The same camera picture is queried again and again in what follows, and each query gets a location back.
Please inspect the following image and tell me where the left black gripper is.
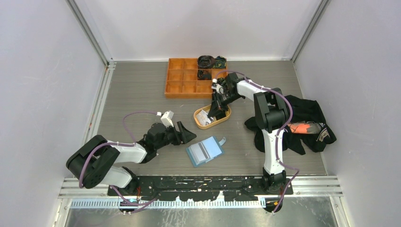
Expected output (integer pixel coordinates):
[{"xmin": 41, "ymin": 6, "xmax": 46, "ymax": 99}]
[{"xmin": 155, "ymin": 121, "xmax": 196, "ymax": 149}]

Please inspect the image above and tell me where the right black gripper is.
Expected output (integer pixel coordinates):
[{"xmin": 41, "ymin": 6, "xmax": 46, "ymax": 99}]
[{"xmin": 208, "ymin": 91, "xmax": 242, "ymax": 119}]

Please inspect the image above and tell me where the black and white card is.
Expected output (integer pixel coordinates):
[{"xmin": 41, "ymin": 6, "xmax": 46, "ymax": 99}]
[{"xmin": 188, "ymin": 142, "xmax": 210, "ymax": 165}]

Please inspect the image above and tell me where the blue leather card holder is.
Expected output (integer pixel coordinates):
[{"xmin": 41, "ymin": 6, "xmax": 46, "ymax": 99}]
[{"xmin": 186, "ymin": 136, "xmax": 226, "ymax": 168}]

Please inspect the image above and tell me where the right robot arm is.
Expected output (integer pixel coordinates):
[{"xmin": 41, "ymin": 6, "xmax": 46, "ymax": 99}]
[{"xmin": 208, "ymin": 72, "xmax": 293, "ymax": 194}]

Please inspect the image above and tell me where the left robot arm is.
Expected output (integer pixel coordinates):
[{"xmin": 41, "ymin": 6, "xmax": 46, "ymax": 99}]
[{"xmin": 66, "ymin": 121, "xmax": 197, "ymax": 195}]

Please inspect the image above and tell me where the grey card in tray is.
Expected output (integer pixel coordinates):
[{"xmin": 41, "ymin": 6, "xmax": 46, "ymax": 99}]
[{"xmin": 196, "ymin": 109, "xmax": 213, "ymax": 126}]

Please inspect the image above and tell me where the oval wooden tray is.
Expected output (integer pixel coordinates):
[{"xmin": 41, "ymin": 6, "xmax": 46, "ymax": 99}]
[{"xmin": 193, "ymin": 105, "xmax": 232, "ymax": 130}]

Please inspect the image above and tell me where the dark rolled sock middle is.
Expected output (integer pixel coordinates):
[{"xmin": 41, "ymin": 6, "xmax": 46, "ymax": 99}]
[{"xmin": 197, "ymin": 69, "xmax": 212, "ymax": 80}]

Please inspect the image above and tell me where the dark rolled sock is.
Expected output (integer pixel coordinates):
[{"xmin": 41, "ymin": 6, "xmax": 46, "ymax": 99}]
[
  {"xmin": 197, "ymin": 69, "xmax": 212, "ymax": 80},
  {"xmin": 197, "ymin": 55, "xmax": 216, "ymax": 69}
]

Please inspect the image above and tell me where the orange compartment organizer tray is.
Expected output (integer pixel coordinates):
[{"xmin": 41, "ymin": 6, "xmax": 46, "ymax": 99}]
[{"xmin": 164, "ymin": 58, "xmax": 228, "ymax": 98}]

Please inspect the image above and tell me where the green rolled sock top right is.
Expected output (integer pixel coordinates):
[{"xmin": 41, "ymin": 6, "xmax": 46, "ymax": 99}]
[{"xmin": 213, "ymin": 56, "xmax": 227, "ymax": 69}]

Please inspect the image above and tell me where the dark rolled sock top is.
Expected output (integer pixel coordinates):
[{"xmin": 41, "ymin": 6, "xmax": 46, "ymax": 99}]
[{"xmin": 197, "ymin": 55, "xmax": 216, "ymax": 69}]

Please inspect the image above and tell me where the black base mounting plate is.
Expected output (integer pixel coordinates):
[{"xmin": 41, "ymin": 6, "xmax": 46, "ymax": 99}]
[{"xmin": 107, "ymin": 175, "xmax": 293, "ymax": 201}]

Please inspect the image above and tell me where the black garment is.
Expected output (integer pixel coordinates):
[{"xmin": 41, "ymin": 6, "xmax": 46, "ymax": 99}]
[{"xmin": 244, "ymin": 95, "xmax": 337, "ymax": 156}]

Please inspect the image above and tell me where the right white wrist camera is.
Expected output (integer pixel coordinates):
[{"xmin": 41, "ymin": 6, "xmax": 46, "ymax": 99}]
[{"xmin": 211, "ymin": 79, "xmax": 225, "ymax": 94}]

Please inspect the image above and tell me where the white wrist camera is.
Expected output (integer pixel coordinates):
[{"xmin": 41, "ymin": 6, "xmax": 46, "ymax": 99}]
[
  {"xmin": 211, "ymin": 79, "xmax": 225, "ymax": 94},
  {"xmin": 156, "ymin": 110, "xmax": 174, "ymax": 128}
]

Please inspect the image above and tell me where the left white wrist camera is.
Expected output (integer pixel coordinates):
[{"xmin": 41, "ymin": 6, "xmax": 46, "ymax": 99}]
[{"xmin": 156, "ymin": 110, "xmax": 174, "ymax": 128}]

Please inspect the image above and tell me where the aluminium frame rail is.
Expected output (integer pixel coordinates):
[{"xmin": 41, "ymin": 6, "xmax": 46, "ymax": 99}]
[{"xmin": 58, "ymin": 176, "xmax": 343, "ymax": 210}]

